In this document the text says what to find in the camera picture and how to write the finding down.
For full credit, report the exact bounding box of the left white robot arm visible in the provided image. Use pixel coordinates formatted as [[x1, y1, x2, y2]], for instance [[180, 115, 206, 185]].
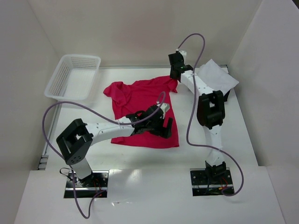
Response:
[[56, 103, 173, 187]]

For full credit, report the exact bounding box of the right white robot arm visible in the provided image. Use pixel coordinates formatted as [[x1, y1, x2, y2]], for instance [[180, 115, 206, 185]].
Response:
[[168, 50, 226, 184]]

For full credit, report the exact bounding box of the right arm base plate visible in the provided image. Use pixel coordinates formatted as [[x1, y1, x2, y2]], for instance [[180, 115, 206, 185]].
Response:
[[190, 168, 235, 196]]

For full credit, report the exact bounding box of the folded black t-shirt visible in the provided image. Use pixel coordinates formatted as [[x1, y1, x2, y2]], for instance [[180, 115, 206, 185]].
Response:
[[223, 91, 230, 102]]

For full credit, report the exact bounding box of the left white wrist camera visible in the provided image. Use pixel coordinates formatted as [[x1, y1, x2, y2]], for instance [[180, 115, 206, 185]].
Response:
[[157, 103, 170, 119]]

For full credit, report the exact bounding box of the red t-shirt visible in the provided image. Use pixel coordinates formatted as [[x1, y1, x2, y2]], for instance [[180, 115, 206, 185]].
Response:
[[103, 76, 179, 149]]

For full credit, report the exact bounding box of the folded white t-shirt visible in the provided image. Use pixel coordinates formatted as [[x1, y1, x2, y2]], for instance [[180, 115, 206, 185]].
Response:
[[198, 59, 239, 95]]

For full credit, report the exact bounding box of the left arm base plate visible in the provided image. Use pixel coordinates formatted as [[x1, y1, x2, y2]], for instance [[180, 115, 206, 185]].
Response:
[[64, 170, 109, 199]]

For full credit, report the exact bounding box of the white plastic basket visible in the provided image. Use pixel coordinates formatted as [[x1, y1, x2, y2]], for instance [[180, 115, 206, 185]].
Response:
[[44, 54, 101, 102]]

